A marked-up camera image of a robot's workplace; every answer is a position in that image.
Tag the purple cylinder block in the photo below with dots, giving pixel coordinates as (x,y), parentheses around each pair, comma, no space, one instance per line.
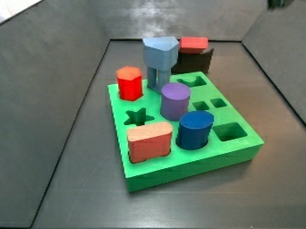
(175,96)

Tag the red double-square block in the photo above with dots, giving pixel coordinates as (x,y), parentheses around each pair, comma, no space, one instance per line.
(192,45)

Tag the red rounded rectangular block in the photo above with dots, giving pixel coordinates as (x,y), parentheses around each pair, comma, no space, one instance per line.
(150,141)

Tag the dark blue cylinder block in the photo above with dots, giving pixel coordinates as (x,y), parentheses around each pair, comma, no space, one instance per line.
(194,130)

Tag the green shape sorter board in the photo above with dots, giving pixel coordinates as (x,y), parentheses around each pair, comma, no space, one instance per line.
(233,140)

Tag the black curved holder stand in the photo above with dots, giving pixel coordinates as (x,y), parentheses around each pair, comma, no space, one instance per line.
(192,62)

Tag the red hexagon block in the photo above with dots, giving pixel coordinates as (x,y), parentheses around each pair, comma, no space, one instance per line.
(130,83)

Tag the white gripper wrist 2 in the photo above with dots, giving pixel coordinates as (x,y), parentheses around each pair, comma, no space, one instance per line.
(278,3)

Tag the light blue pentagon block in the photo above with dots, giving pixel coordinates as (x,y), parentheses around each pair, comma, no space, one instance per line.
(159,57)

